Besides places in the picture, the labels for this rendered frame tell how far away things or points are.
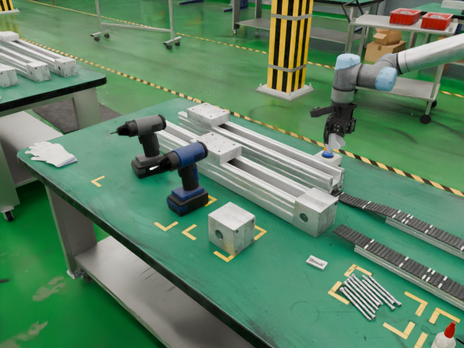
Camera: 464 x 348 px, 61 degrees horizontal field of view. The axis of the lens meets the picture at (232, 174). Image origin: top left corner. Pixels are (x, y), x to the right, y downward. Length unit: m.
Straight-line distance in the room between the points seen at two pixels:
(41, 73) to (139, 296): 1.54
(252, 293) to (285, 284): 0.09
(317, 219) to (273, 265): 0.19
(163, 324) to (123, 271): 0.37
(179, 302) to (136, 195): 0.57
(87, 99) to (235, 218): 1.84
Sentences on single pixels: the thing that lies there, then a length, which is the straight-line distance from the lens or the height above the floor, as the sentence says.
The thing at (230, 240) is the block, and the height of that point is 0.83.
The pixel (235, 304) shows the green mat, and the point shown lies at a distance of 1.01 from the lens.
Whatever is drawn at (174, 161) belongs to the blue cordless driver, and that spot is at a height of 0.98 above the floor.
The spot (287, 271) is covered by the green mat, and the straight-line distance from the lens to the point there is 1.10.
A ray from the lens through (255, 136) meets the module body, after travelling 1.60.
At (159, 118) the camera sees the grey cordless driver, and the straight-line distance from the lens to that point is 1.44.
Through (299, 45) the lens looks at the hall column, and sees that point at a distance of 4.55.
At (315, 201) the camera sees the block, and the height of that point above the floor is 0.87.
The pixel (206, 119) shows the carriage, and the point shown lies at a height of 0.89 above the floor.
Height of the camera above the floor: 1.55
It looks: 31 degrees down
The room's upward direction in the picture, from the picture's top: 1 degrees clockwise
